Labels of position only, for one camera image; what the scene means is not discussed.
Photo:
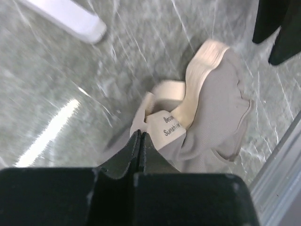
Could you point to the grey white drying rack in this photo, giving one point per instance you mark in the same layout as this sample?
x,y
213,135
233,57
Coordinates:
x,y
71,17

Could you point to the grey underwear beige waistband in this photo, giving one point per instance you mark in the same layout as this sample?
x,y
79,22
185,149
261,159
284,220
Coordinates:
x,y
197,124

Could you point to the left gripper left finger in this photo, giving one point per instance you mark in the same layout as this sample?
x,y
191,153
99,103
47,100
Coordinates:
x,y
124,150

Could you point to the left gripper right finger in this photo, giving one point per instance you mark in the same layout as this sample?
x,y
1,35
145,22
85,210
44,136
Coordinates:
x,y
151,161

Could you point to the aluminium mounting rail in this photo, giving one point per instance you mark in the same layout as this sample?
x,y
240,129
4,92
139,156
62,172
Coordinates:
x,y
276,190

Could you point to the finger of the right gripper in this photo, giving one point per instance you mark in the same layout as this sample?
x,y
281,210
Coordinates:
x,y
270,15
288,41

